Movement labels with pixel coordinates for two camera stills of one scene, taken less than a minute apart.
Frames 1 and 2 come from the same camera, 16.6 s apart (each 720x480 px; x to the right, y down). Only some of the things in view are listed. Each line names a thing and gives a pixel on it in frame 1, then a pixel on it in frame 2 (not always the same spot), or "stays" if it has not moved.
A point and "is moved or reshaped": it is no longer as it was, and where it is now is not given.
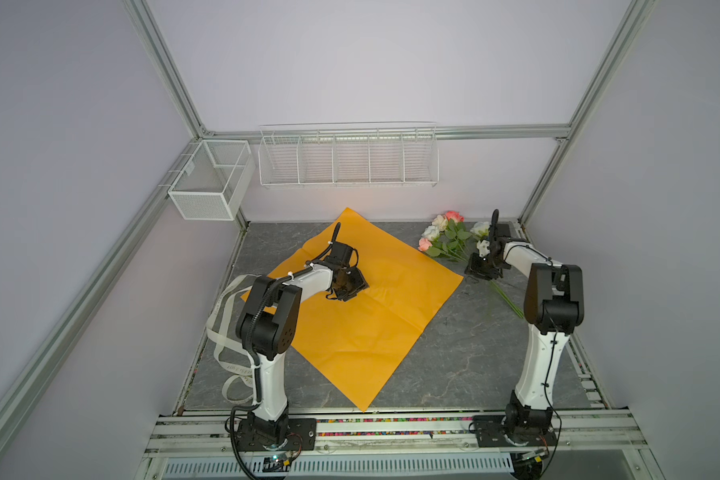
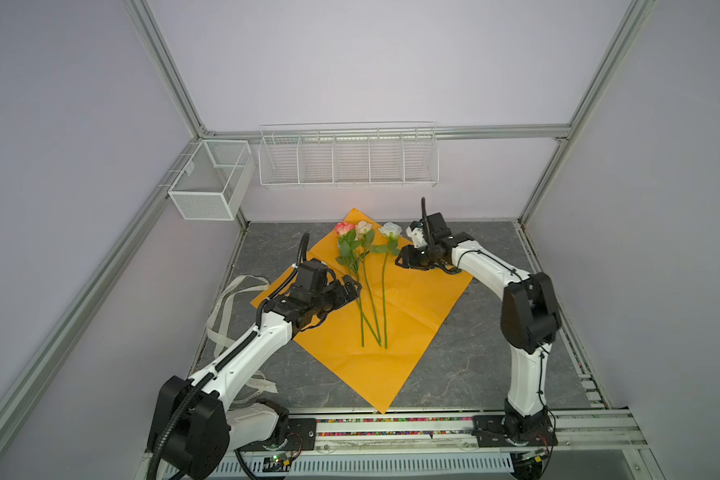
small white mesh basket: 213,183 stays
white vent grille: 342,466 stays
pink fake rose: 457,230 → 345,231
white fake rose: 481,229 → 391,231
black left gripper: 361,284 → 340,297
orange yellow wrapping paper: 358,344 is moved or reshaped
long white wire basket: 348,154 stays
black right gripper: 473,269 → 407,254
